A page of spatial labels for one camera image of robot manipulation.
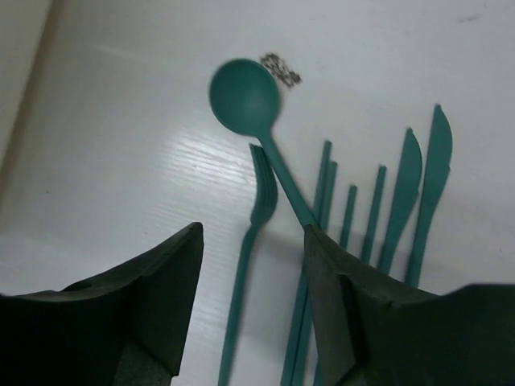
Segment green plastic knife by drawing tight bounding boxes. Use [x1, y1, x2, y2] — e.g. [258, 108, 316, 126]
[378, 128, 422, 275]
[405, 104, 453, 287]

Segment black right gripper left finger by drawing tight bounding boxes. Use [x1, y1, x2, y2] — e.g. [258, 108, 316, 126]
[1, 222, 204, 385]

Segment green plastic spoon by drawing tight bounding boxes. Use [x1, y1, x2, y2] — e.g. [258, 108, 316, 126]
[208, 59, 315, 227]

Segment white dish drying rack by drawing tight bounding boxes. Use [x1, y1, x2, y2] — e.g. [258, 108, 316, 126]
[1, 1, 63, 188]

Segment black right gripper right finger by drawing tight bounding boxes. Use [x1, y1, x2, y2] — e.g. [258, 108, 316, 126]
[304, 226, 514, 385]

